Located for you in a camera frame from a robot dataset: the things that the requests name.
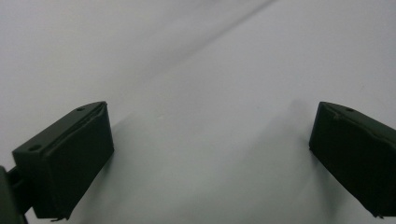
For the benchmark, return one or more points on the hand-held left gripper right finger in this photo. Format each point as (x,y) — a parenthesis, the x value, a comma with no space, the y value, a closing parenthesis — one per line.
(358,158)

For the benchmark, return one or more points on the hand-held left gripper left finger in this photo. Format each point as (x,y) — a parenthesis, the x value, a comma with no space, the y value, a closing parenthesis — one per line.
(68,161)

